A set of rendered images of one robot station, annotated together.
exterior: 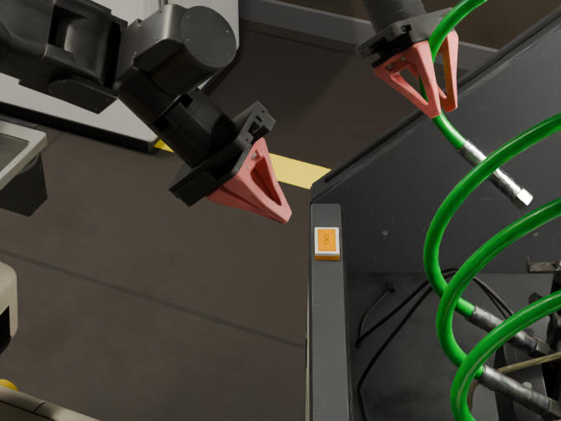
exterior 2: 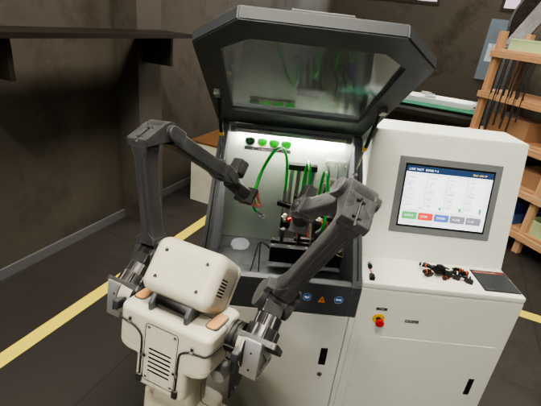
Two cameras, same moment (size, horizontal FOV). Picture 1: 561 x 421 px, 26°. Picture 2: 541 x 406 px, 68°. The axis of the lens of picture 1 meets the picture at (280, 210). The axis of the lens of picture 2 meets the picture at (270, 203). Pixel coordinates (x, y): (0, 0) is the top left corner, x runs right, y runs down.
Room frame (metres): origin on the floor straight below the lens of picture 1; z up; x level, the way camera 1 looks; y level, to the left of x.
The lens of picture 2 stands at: (1.07, 1.37, 1.95)
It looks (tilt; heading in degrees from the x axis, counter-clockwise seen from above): 25 degrees down; 268
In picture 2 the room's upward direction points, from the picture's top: 7 degrees clockwise
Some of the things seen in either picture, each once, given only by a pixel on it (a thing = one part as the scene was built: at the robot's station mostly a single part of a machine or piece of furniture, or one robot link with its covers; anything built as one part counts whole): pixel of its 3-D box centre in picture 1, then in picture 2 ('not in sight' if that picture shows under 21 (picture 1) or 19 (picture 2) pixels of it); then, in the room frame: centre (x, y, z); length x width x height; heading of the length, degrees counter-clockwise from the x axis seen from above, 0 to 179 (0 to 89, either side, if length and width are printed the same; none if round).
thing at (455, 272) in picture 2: not in sight; (446, 271); (0.20, -0.14, 1.01); 0.23 x 0.11 x 0.06; 179
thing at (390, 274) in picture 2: not in sight; (435, 278); (0.23, -0.14, 0.96); 0.70 x 0.22 x 0.03; 179
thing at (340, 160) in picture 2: not in sight; (332, 183); (0.69, -0.55, 1.20); 0.13 x 0.03 x 0.31; 179
